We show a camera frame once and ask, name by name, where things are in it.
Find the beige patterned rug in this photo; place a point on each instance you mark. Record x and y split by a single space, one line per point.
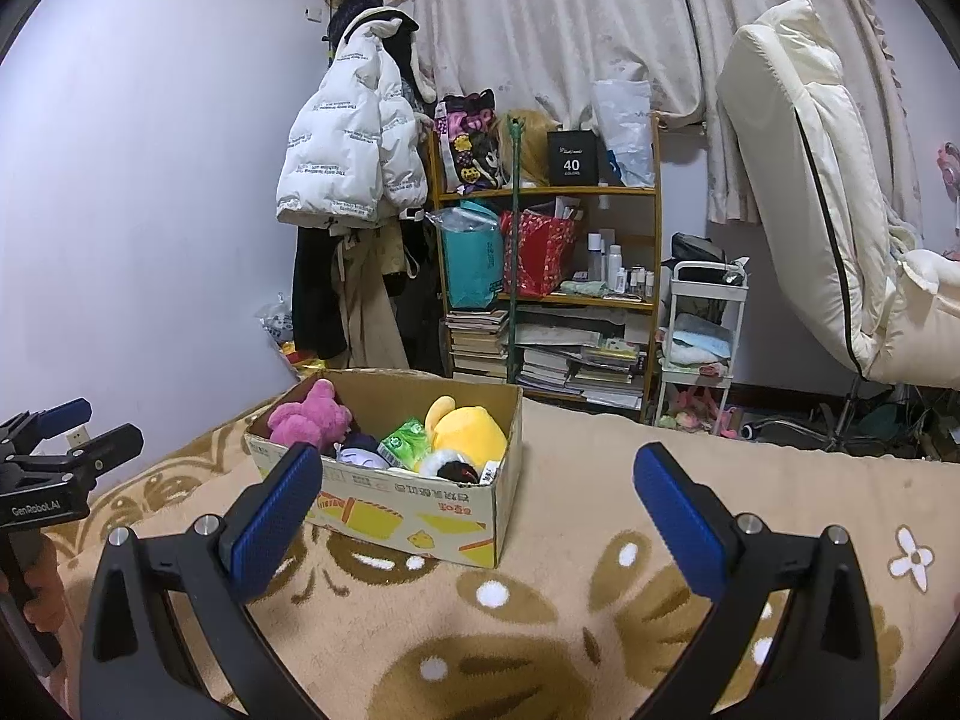
586 612

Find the wall socket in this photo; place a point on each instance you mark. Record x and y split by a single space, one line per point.
77 437

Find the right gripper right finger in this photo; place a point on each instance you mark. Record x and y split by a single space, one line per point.
823 659

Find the beige hanging coat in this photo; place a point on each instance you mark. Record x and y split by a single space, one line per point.
366 312

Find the yellow dog plush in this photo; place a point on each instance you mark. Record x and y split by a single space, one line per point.
469 431

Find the stack of books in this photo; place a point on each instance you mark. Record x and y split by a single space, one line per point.
478 342

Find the teal bag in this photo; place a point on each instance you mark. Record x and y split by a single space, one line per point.
473 254

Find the pink pig plush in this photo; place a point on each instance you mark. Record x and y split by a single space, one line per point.
318 419

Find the person's left hand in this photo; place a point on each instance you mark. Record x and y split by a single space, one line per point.
46 610

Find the curtain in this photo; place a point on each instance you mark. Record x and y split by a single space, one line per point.
547 54

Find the cardboard box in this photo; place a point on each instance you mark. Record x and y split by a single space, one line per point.
455 522

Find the green tissue pack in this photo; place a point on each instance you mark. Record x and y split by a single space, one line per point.
407 446

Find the white puffer jacket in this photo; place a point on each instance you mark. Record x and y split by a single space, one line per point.
353 154

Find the black tissue pack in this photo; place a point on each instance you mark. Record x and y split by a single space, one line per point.
489 472

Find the green pole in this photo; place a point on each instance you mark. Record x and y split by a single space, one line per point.
516 129

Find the purple haired plush doll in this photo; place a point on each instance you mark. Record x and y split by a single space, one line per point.
361 450

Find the pink white plush toy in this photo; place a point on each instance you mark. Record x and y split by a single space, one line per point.
449 465

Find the red gift bag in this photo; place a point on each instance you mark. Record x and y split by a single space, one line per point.
547 245

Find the black box with 40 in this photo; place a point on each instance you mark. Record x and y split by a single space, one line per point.
572 157

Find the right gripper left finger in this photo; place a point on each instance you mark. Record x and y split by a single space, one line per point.
135 662

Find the cream recliner chair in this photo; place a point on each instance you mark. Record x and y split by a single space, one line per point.
851 270

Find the plastic bag of toys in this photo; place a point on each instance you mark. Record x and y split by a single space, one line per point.
276 319

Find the wooden shelf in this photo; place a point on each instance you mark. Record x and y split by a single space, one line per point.
592 342

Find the white utility cart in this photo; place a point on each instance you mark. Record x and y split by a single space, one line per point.
700 342

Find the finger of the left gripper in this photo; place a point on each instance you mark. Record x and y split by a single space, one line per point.
52 415
79 469

